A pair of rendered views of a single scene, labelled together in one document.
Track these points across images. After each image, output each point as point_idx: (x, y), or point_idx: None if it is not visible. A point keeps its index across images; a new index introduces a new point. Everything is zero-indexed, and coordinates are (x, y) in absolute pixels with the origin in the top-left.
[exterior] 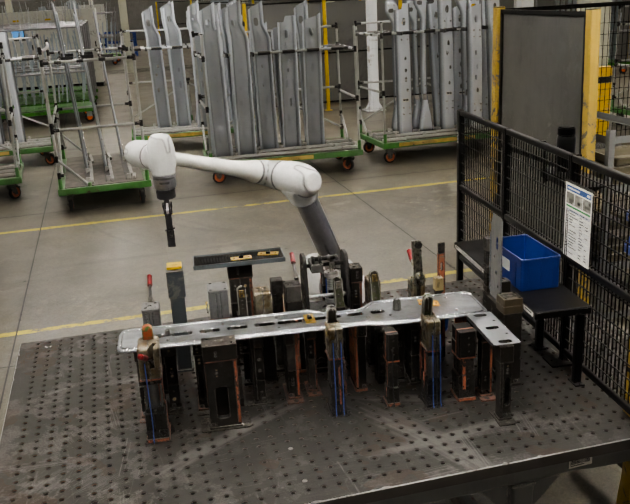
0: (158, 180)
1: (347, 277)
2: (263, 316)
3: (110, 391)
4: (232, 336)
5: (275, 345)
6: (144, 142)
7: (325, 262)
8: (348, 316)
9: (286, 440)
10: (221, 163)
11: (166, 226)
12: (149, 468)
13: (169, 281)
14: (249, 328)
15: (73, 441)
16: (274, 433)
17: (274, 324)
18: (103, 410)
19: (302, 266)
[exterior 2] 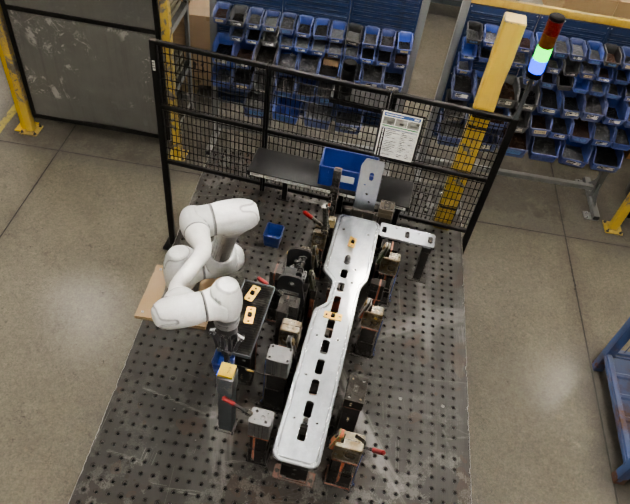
0: (235, 322)
1: (311, 265)
2: (308, 341)
3: (235, 499)
4: (353, 376)
5: None
6: (195, 300)
7: (297, 267)
8: (343, 292)
9: (387, 396)
10: (206, 254)
11: (236, 350)
12: (386, 498)
13: (233, 385)
14: (327, 359)
15: None
16: (375, 400)
17: (329, 340)
18: None
19: (293, 283)
